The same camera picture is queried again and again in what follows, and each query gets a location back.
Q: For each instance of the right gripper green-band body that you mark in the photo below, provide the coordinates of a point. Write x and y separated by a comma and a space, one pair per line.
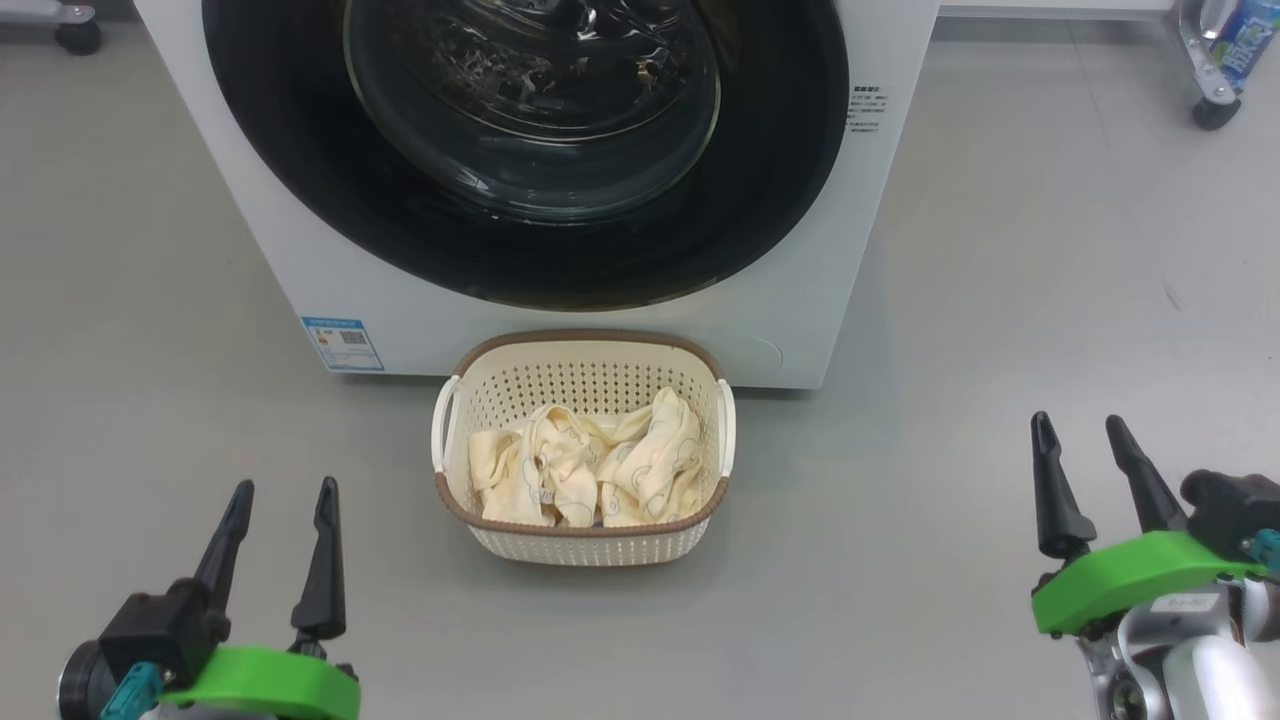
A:
1130, 580

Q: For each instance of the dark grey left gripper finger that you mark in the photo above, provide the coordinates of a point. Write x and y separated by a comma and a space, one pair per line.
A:
322, 580
225, 550

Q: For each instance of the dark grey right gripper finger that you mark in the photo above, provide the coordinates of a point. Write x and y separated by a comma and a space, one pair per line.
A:
1150, 495
1055, 500

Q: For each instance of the left gripper green-band body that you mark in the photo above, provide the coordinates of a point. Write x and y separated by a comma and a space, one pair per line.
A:
270, 685

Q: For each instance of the round black glass washer door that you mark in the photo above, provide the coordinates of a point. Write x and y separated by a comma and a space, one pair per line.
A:
300, 180

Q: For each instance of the cream perforated basket brown rim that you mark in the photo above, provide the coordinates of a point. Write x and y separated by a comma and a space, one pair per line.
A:
590, 545

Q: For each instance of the white front-load washing machine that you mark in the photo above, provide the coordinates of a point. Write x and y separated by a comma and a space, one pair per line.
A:
560, 330

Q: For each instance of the blue white energy label sticker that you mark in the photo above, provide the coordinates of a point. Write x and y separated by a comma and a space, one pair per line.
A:
343, 345

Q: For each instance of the round white filter cover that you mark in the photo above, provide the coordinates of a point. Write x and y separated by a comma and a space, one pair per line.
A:
755, 362

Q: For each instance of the black text warning sticker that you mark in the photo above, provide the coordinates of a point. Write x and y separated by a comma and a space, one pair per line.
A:
868, 110

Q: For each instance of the bottle with blue label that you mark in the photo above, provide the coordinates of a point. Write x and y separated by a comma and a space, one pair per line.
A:
1245, 40

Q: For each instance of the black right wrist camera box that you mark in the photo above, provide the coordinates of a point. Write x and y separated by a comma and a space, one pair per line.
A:
1230, 510

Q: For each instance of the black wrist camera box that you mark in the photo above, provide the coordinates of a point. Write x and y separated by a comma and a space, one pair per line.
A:
160, 630
1230, 510

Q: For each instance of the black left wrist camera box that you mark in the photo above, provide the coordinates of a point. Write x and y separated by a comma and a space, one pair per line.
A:
160, 630

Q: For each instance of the black caster with grey bracket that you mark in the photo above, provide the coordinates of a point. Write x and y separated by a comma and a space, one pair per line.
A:
78, 38

